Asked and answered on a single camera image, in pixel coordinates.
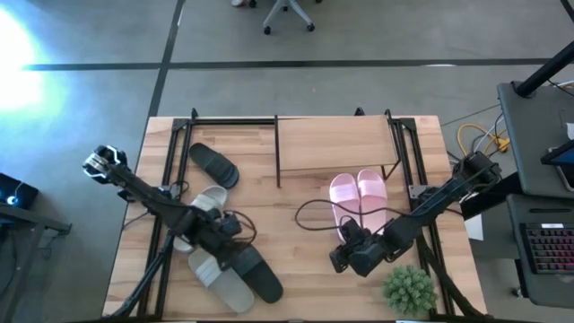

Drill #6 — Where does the black pole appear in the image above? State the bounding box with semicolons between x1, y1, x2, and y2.
513;39;574;99

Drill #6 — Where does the black tablet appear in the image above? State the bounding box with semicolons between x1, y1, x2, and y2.
539;139;574;193

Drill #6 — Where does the yellow cable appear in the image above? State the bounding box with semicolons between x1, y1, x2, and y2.
456;123;511;157

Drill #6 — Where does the black side stand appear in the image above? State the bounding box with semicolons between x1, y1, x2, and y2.
0;204;73;323

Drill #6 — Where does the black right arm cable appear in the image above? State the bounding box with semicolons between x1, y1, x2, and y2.
294;198;407;233

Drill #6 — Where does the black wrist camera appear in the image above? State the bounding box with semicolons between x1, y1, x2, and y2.
341;216;365;242
219;212;245;238

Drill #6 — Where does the grey keyboard desk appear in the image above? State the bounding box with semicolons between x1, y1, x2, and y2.
460;172;574;310

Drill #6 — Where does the grey desk top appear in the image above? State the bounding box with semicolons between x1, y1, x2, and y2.
496;80;574;199

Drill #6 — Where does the pink slide sandal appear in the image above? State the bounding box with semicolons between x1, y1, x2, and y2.
328;172;362;244
356;168;389;235

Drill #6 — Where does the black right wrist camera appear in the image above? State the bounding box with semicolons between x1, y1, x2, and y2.
341;216;365;242

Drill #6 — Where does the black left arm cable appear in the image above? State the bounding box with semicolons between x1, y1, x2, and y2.
223;209;258;247

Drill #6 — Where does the office chair base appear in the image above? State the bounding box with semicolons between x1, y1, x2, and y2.
262;0;324;37

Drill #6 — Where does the black device with blue light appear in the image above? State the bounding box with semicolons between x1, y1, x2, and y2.
0;171;40;211

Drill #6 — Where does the black slide sandal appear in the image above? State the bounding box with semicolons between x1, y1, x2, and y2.
187;142;240;190
230;244;285;304

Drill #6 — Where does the green artificial plant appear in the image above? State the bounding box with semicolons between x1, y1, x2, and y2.
382;264;439;317

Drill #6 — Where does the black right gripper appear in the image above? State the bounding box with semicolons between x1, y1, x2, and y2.
329;239;389;278

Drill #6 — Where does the beige slide sandal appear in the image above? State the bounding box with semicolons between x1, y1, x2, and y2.
187;249;256;314
171;184;230;255

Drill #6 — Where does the white paper sheet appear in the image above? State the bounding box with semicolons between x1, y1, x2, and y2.
464;214;485;242

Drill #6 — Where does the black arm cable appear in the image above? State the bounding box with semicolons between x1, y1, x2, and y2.
294;198;407;233
223;209;258;247

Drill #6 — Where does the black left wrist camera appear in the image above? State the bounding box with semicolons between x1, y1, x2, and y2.
219;212;245;238

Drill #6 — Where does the backlit black keyboard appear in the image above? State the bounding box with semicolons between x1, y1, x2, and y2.
519;222;574;275

